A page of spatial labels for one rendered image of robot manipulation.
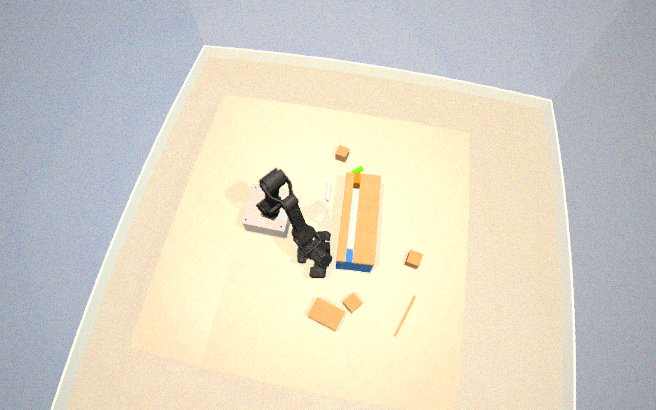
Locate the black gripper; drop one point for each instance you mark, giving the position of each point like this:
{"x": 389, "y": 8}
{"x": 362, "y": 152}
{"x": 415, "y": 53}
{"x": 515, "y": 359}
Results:
{"x": 316, "y": 271}

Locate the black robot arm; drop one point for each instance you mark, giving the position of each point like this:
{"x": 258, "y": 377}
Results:
{"x": 302, "y": 233}

